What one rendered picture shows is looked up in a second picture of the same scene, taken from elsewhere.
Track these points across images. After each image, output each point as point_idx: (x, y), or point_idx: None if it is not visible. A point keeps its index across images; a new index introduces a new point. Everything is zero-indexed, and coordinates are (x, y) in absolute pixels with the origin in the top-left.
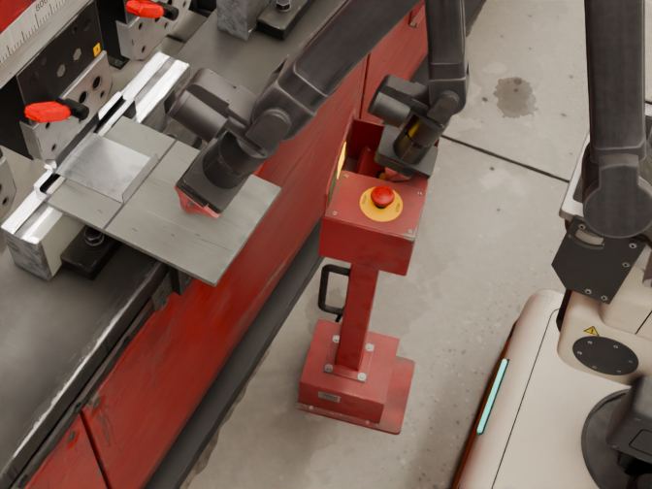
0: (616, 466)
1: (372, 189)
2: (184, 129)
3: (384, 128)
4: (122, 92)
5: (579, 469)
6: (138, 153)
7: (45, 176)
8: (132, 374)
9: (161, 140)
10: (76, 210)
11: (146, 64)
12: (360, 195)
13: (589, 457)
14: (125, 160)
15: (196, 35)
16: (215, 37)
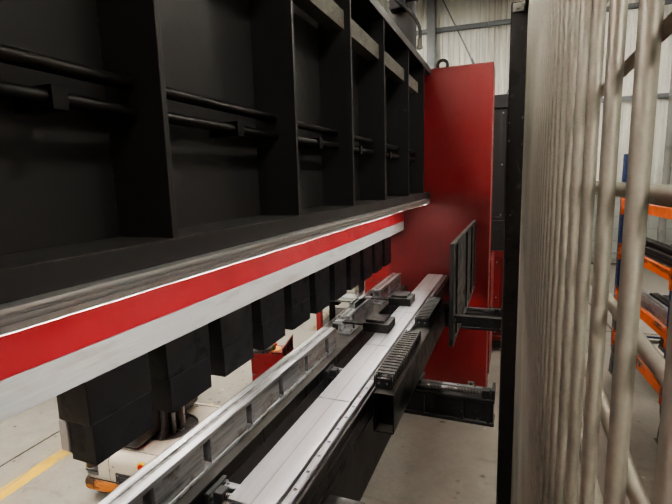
0: (186, 424)
1: (276, 350)
2: (337, 323)
3: (271, 347)
4: (355, 310)
5: (201, 420)
6: (343, 297)
7: (365, 294)
8: None
9: (338, 299)
10: (354, 292)
11: (351, 314)
12: (280, 349)
13: (195, 425)
14: (346, 296)
15: (343, 346)
16: (336, 346)
